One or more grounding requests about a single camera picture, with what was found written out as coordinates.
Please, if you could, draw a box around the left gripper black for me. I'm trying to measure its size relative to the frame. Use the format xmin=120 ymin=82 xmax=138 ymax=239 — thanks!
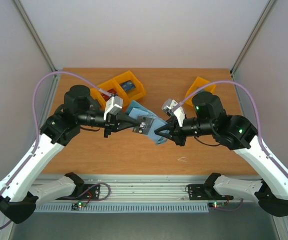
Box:
xmin=78 ymin=108 xmax=138 ymax=138

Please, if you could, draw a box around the teal leather card holder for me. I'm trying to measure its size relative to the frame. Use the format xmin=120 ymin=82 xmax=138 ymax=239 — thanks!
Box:
xmin=126 ymin=100 xmax=167 ymax=145

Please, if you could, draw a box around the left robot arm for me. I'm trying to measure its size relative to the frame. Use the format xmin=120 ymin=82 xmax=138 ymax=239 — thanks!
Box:
xmin=0 ymin=85 xmax=139 ymax=224

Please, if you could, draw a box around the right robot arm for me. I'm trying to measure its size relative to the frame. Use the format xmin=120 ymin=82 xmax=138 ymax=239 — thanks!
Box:
xmin=154 ymin=91 xmax=288 ymax=217

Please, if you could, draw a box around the red credit card in bin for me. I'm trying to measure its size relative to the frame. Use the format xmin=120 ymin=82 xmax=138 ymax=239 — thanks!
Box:
xmin=101 ymin=88 xmax=117 ymax=101

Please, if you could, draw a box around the blue credit card in bin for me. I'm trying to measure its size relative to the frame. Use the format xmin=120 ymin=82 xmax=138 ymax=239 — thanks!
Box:
xmin=120 ymin=80 xmax=136 ymax=92

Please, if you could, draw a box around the yellow three-compartment bin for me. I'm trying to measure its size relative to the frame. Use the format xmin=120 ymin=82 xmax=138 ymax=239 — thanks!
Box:
xmin=98 ymin=70 xmax=146 ymax=108

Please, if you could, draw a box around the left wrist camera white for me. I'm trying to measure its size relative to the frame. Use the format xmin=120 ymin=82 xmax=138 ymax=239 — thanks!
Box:
xmin=103 ymin=95 xmax=123 ymax=120

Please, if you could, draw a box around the aluminium rail frame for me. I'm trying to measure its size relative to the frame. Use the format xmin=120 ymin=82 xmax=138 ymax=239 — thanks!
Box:
xmin=6 ymin=173 xmax=282 ymax=203

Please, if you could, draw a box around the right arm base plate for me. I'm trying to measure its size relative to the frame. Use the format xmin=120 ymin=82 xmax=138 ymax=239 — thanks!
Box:
xmin=185 ymin=184 xmax=234 ymax=201

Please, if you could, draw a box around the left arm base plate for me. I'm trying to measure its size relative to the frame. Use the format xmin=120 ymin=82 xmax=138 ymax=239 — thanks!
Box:
xmin=57 ymin=184 xmax=101 ymax=201

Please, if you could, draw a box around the grey slotted cable duct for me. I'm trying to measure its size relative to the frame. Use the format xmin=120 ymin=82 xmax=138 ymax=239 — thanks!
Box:
xmin=35 ymin=202 xmax=209 ymax=214

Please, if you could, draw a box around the left aluminium corner post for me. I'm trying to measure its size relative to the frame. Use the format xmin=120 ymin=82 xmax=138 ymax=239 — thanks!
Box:
xmin=12 ymin=0 xmax=57 ymax=72

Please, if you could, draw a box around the aluminium corner post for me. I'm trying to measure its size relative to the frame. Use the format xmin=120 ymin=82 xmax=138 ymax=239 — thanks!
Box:
xmin=230 ymin=0 xmax=277 ymax=78
xmin=12 ymin=0 xmax=57 ymax=72

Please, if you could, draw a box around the right aluminium corner post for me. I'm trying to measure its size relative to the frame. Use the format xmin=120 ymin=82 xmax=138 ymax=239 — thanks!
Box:
xmin=230 ymin=0 xmax=277 ymax=78

